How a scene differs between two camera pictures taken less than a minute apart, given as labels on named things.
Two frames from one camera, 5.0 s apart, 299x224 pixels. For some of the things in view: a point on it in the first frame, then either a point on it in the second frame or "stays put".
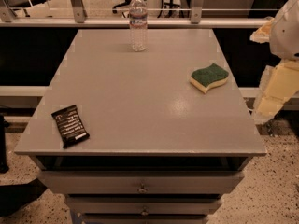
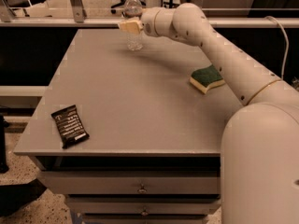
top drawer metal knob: (142, 189) stays put
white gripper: (286, 32) -> (149, 21)
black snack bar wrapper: (70, 126) stays put
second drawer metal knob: (145, 212) stays put
